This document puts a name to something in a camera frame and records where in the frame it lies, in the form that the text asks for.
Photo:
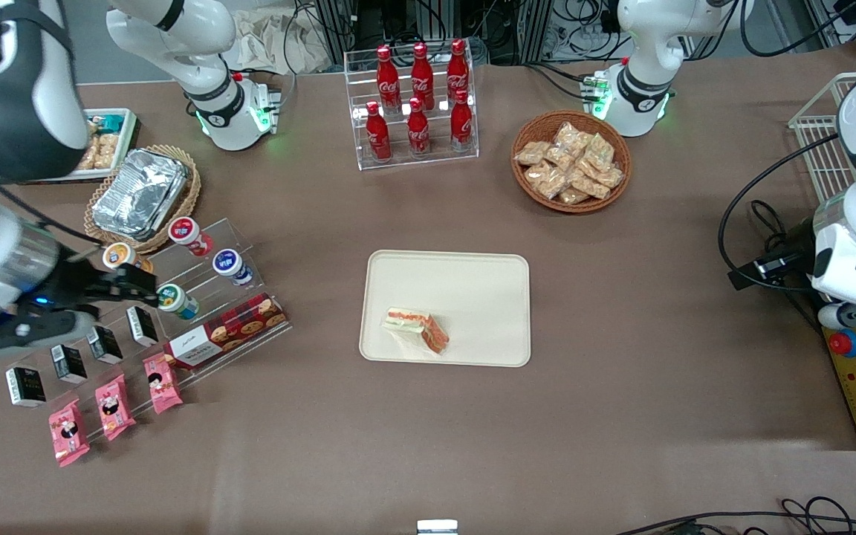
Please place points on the blue lid yogurt cup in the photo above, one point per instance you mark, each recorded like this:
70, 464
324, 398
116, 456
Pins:
229, 262

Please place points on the clear bag of crackers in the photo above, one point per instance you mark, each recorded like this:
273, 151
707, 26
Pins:
568, 136
590, 184
611, 177
559, 157
532, 153
573, 196
547, 181
600, 151

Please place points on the small rice snack bag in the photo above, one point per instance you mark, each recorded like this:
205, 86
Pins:
92, 157
107, 150

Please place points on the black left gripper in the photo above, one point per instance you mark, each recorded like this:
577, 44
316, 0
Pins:
790, 258

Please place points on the triangle sandwich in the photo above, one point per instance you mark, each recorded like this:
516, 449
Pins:
419, 329

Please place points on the red cola bottle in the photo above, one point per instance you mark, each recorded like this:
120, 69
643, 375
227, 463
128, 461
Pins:
388, 82
422, 74
458, 70
378, 137
461, 125
418, 132

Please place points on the beige plastic tray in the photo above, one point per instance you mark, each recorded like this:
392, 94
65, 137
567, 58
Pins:
472, 290

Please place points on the green lid yogurt cup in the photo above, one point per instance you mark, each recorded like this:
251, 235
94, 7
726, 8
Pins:
175, 299

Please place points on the crumpled beige paper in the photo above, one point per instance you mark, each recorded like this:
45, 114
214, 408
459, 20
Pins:
264, 44

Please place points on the brown table cover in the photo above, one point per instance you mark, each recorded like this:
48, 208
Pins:
621, 334

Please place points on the clear acrylic stepped display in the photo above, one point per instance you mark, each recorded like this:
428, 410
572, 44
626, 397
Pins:
209, 305

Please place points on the oval wicker basket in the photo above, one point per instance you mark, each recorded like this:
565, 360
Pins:
190, 195

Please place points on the teal snack packet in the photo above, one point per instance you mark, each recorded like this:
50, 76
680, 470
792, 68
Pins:
110, 121

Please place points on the small black carton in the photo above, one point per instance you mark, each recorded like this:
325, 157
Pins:
143, 326
26, 387
69, 363
104, 344

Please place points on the round brown wicker basket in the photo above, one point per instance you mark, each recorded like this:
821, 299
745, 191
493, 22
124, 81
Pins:
532, 126

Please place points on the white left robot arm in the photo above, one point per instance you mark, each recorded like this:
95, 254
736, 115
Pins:
643, 89

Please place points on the orange lid yogurt cup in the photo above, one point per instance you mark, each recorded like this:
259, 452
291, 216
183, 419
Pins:
120, 255

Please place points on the stack of foil containers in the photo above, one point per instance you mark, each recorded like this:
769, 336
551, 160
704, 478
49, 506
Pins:
138, 195

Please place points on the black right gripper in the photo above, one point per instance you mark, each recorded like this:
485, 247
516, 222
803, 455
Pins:
73, 284

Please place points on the red cookie box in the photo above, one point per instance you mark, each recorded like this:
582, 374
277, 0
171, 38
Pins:
227, 333

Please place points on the red lid yogurt cup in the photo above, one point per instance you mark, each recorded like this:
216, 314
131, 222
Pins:
189, 232

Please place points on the white plastic bin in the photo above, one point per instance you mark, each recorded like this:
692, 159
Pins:
127, 141

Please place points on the clear acrylic bottle rack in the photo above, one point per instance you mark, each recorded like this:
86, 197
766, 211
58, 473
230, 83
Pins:
428, 160

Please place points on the pink snack packet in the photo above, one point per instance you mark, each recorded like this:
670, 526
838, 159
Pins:
114, 407
68, 432
163, 383

